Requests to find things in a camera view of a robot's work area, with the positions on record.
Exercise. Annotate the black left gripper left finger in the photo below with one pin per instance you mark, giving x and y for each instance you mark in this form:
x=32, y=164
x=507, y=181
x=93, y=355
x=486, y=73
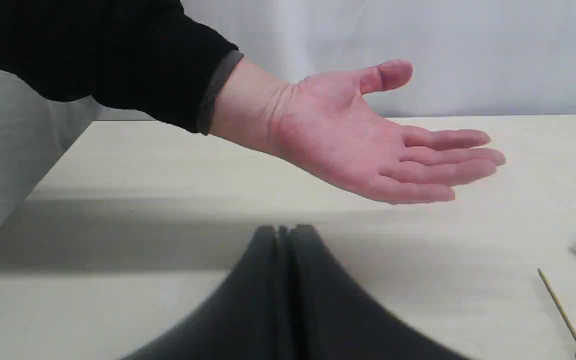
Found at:
x=238, y=321

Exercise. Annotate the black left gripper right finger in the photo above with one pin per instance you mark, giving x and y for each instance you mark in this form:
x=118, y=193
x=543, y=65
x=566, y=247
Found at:
x=337, y=319

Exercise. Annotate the black sleeved forearm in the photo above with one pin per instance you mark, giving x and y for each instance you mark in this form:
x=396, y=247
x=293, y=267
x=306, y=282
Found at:
x=143, y=55

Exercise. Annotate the person's open bare hand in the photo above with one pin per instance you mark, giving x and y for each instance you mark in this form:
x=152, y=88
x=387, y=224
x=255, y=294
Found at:
x=324, y=126

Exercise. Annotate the white backdrop curtain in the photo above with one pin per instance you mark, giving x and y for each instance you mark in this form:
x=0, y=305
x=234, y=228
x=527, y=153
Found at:
x=470, y=58

